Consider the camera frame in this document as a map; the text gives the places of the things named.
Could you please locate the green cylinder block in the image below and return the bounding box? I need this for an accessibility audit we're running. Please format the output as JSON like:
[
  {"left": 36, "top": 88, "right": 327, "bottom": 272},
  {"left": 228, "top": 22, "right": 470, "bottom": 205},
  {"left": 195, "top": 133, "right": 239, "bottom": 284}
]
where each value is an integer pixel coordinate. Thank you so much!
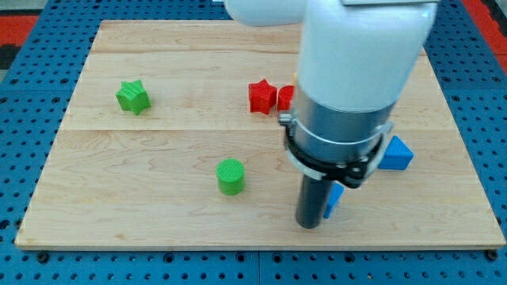
[{"left": 215, "top": 158, "right": 245, "bottom": 196}]

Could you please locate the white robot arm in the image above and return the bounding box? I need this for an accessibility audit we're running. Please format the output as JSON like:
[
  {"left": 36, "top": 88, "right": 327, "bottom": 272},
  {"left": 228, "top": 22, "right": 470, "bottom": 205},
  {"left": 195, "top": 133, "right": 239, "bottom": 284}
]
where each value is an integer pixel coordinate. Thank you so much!
[{"left": 224, "top": 0, "right": 438, "bottom": 188}]

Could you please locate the red star block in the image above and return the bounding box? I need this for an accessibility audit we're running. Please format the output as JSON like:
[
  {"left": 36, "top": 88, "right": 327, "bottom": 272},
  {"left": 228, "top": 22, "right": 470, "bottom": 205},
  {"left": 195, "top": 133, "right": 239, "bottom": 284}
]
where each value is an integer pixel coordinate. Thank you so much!
[{"left": 248, "top": 79, "right": 277, "bottom": 115}]

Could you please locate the red half-round block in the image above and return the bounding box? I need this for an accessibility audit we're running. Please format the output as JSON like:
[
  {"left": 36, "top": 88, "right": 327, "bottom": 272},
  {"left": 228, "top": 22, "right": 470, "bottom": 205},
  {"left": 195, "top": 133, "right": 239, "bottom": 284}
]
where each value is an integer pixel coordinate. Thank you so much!
[{"left": 277, "top": 85, "right": 295, "bottom": 112}]

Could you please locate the wooden board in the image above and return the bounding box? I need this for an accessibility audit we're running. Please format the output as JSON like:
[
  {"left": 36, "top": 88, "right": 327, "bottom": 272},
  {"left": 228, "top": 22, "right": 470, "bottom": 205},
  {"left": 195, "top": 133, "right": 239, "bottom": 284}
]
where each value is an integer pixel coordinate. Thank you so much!
[{"left": 15, "top": 21, "right": 505, "bottom": 251}]

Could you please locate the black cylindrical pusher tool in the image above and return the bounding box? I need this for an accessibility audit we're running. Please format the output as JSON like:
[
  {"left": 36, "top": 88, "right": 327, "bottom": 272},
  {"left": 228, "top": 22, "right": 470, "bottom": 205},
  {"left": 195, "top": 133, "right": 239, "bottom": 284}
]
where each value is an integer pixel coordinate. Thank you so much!
[{"left": 295, "top": 176, "right": 334, "bottom": 229}]

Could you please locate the blue cube block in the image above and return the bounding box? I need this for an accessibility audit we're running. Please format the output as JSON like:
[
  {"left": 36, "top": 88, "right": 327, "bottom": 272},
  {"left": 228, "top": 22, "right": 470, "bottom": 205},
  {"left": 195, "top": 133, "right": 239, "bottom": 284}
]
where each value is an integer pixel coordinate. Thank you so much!
[{"left": 323, "top": 183, "right": 345, "bottom": 219}]

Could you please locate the green star block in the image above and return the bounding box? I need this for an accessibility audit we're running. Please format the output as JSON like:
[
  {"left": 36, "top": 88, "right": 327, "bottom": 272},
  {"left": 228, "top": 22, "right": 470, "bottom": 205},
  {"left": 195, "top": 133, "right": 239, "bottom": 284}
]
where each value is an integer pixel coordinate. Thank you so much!
[{"left": 116, "top": 80, "right": 151, "bottom": 116}]

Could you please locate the blue triangular block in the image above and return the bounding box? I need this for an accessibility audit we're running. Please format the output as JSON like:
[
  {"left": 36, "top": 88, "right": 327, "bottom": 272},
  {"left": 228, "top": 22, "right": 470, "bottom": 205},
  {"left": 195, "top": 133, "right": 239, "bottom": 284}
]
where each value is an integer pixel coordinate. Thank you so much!
[{"left": 378, "top": 135, "right": 414, "bottom": 171}]

